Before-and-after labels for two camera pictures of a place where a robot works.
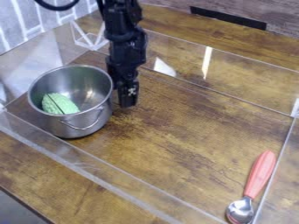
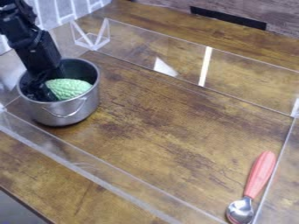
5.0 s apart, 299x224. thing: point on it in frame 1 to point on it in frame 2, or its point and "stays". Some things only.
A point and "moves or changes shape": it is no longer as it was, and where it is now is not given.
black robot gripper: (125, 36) to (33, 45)
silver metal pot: (69, 101) moves or changes shape
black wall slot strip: (251, 23) stays
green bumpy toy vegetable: (57, 104) to (66, 87)
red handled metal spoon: (240, 209) stays
